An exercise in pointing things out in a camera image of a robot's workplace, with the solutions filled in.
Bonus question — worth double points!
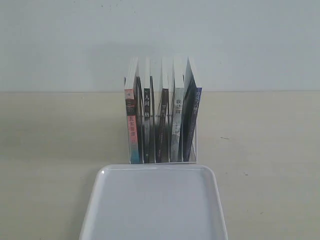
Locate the white plastic tray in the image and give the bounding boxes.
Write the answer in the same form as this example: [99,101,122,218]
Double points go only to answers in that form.
[79,163,228,240]

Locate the dark blue cover book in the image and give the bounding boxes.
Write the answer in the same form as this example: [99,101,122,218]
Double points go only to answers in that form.
[182,57,202,162]

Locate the white grey spine book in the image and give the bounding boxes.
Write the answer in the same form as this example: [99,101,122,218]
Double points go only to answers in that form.
[170,56,185,163]

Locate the pink and teal spine book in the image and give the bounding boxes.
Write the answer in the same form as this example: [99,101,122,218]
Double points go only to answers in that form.
[124,57,140,164]

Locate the black spine white text book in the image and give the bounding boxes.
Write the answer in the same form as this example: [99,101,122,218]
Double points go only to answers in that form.
[143,57,151,164]

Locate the dark brown spine book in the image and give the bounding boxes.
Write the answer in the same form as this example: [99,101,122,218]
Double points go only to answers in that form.
[155,57,169,163]

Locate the clear acrylic book rack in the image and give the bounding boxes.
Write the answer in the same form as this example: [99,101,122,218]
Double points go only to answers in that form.
[124,76,198,164]

